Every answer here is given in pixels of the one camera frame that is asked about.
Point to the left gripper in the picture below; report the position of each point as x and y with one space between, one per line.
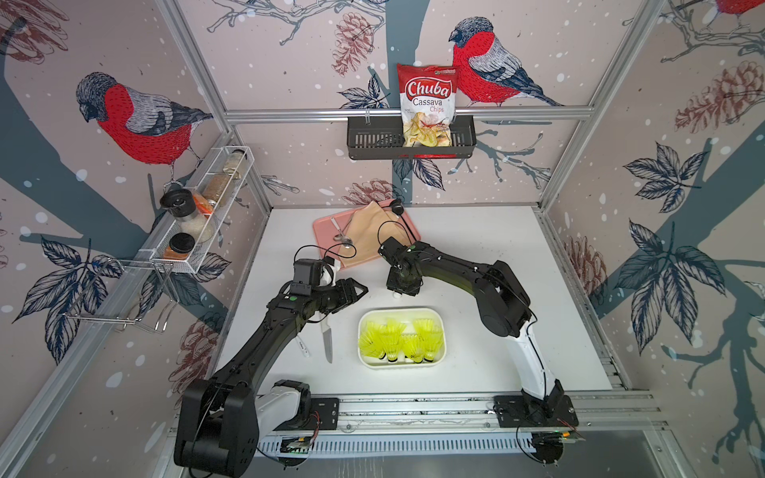
347 296

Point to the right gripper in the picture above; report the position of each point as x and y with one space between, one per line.
409 291

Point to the white storage box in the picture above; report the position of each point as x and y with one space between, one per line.
408 316

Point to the yellow shuttlecock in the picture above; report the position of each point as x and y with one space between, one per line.
370 341

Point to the yellow shuttlecock four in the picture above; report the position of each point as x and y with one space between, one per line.
395 327

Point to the yellow shuttlecock five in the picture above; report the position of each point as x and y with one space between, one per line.
391 345

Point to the yellow shuttlecock two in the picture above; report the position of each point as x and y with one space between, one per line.
431 338

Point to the yellow shuttlecock three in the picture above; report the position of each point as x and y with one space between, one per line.
412 347

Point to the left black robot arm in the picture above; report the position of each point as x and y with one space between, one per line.
223 418

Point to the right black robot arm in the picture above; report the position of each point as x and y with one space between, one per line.
504 309

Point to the kitchen knife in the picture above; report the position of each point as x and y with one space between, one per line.
327 339

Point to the yellow cloth napkin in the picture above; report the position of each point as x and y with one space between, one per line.
369 228

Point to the black ladle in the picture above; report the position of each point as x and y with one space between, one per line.
397 207

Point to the pink plastic tray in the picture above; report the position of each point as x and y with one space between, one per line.
324 232

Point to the small orange spice jar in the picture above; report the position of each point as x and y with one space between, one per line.
180 247

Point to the tall spice bottle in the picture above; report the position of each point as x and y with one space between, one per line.
232 170

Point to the chuba cassava chips bag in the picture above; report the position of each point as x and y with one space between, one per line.
427 104

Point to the black lid spice jar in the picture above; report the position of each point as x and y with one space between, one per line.
181 205

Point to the white handled spoon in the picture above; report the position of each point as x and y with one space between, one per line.
340 236

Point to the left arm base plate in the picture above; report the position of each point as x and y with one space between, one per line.
319 413

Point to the black wall basket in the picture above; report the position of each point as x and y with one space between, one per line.
391 138

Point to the clear wall shelf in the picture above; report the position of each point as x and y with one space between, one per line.
216 214

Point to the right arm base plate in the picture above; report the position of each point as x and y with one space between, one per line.
517 411

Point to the wire hook rack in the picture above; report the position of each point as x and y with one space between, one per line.
144 297

